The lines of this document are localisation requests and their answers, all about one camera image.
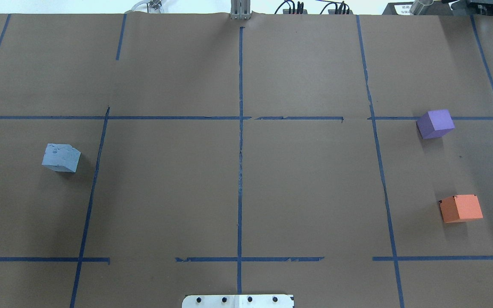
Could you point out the light blue foam block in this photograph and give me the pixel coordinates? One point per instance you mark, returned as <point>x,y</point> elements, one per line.
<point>62,158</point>

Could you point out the purple foam block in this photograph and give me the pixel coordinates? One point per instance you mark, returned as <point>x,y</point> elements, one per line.
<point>435,124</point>

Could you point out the orange foam block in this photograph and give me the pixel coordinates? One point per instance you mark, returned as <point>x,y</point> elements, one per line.
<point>460,208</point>

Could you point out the metal cup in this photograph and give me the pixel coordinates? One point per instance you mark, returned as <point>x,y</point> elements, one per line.
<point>420,7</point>

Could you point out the aluminium frame post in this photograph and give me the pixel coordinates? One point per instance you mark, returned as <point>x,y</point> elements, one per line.
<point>240,9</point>

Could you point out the white pedestal column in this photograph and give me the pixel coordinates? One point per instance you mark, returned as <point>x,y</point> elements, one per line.
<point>239,301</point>

